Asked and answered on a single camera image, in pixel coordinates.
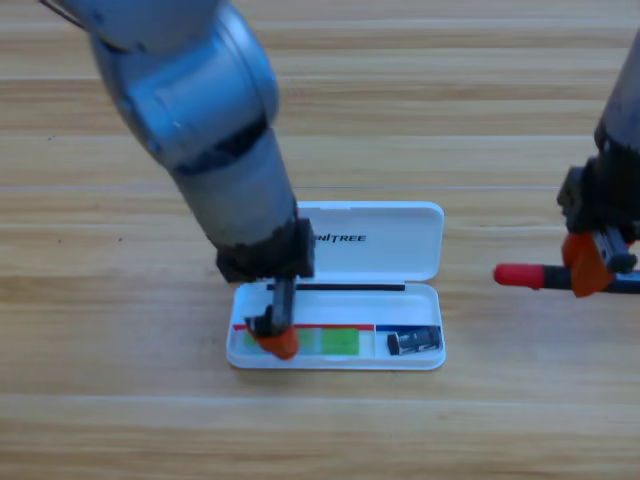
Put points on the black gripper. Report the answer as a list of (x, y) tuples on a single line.
[(600, 200), (270, 250)]

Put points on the green glue stick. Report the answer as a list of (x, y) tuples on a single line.
[(340, 342)]

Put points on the red and black marker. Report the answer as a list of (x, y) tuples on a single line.
[(520, 275)]

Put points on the black eraser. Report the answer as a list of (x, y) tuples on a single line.
[(415, 341)]

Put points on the white Unitree pencil case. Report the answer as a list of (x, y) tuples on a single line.
[(390, 240)]

